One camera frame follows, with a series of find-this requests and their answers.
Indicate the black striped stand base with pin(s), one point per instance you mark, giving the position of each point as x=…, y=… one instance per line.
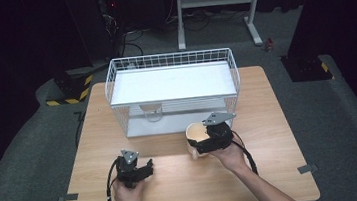
x=309, y=68
x=71, y=88

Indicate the grey tape piece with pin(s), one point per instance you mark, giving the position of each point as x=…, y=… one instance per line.
x=307, y=168
x=67, y=198

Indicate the dark equipment tower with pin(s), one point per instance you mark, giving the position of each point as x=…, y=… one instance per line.
x=109, y=20

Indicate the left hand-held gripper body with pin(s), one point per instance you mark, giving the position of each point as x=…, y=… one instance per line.
x=128, y=172

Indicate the person's left hand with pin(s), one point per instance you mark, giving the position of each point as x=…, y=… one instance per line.
x=129, y=197

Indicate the clear glass cup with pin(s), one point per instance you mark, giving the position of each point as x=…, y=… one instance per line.
x=152, y=114

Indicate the beige cup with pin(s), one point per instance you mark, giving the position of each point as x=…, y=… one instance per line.
x=196, y=132

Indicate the small red object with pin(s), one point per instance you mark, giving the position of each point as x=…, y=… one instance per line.
x=269, y=44

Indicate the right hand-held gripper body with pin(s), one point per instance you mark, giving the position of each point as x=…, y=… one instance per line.
x=219, y=134

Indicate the person's right hand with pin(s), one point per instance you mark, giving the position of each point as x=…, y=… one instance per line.
x=231, y=157

